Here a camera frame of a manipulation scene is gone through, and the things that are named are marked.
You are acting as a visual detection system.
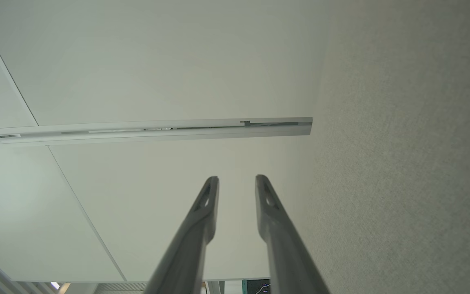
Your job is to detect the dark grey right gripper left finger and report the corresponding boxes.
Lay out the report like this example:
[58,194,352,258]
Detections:
[143,176,220,294]

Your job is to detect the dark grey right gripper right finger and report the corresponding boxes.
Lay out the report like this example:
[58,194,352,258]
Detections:
[255,175,331,294]

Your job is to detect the black computer tower teal trim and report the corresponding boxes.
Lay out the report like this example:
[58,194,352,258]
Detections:
[242,279,271,294]

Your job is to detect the grey metal partition post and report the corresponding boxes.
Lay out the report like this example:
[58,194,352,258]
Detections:
[0,117,313,147]

